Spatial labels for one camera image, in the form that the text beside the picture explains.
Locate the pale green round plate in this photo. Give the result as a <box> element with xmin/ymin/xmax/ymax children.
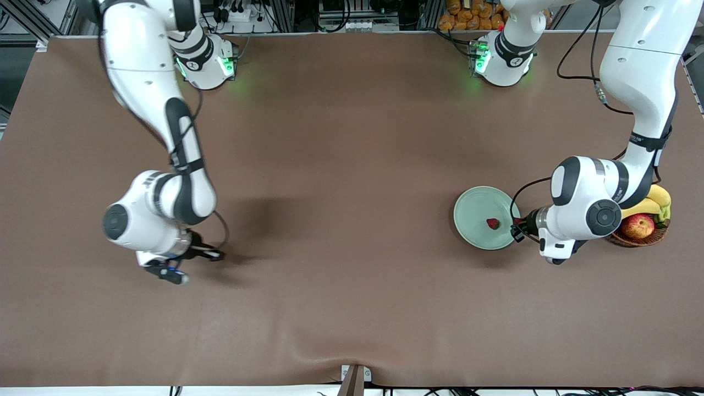
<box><xmin>454</xmin><ymin>186</ymin><xmax>521</xmax><ymax>251</ymax></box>

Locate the brown wicker basket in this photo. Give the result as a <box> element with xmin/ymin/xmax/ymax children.
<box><xmin>605</xmin><ymin>220</ymin><xmax>670</xmax><ymax>248</ymax></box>

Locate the red yellow apple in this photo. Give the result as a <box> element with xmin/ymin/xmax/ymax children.
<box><xmin>620</xmin><ymin>214</ymin><xmax>656</xmax><ymax>240</ymax></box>

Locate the large yellow banana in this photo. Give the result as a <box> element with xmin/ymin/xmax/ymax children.
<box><xmin>646</xmin><ymin>184</ymin><xmax>672</xmax><ymax>208</ymax></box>

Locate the brown table mat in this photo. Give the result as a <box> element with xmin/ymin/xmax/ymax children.
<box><xmin>0</xmin><ymin>33</ymin><xmax>704</xmax><ymax>388</ymax></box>

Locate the bag of orange buns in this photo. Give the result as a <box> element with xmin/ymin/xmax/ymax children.
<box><xmin>438</xmin><ymin>0</ymin><xmax>509</xmax><ymax>31</ymax></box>

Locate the white power strip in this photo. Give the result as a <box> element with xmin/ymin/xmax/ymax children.
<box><xmin>217</xmin><ymin>3</ymin><xmax>254</xmax><ymax>23</ymax></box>

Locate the white connector strip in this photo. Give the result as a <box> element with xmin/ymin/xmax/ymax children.
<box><xmin>319</xmin><ymin>19</ymin><xmax>402</xmax><ymax>32</ymax></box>

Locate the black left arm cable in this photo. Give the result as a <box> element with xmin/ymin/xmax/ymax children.
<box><xmin>509</xmin><ymin>0</ymin><xmax>636</xmax><ymax>243</ymax></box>

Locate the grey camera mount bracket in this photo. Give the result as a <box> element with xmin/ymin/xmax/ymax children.
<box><xmin>337</xmin><ymin>364</ymin><xmax>372</xmax><ymax>396</ymax></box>

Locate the aluminium extrusion frame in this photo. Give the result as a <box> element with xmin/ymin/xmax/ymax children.
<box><xmin>0</xmin><ymin>0</ymin><xmax>704</xmax><ymax>47</ymax></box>

